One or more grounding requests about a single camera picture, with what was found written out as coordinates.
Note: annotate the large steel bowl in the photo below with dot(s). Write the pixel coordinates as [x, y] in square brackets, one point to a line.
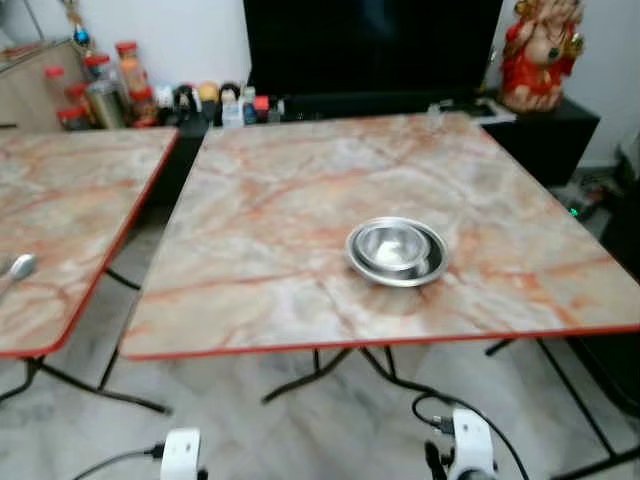
[396, 245]

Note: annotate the black device with green light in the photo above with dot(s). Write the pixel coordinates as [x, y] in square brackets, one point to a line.
[585, 205]

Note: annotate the flat white tray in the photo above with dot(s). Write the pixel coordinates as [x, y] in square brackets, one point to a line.
[495, 110]

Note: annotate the small red container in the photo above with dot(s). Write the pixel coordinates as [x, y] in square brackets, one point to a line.
[262, 107]

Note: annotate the red and gold statue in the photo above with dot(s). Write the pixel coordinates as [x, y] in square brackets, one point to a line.
[540, 60]

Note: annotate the black television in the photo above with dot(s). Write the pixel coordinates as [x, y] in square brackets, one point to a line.
[370, 45]

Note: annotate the small yellow capped bottle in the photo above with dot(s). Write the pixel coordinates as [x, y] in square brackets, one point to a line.
[208, 100]

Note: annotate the steel spoon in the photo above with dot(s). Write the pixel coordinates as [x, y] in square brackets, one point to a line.
[20, 267]

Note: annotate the clear jar with red cap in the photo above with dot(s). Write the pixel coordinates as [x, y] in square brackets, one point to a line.
[105, 105]

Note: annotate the tall orange bottle red cap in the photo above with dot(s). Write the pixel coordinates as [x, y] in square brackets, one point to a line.
[131, 72]

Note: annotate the light wooden cabinet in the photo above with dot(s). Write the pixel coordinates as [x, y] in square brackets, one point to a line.
[30, 90]

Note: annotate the hanging bead ornament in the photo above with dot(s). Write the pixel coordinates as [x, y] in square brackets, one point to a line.
[80, 35]

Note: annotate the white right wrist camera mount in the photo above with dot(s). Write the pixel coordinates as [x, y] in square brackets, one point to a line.
[473, 442]

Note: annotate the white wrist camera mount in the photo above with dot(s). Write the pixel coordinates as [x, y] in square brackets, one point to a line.
[182, 455]
[473, 442]

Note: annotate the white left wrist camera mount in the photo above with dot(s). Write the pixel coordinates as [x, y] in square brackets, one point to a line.
[182, 455]

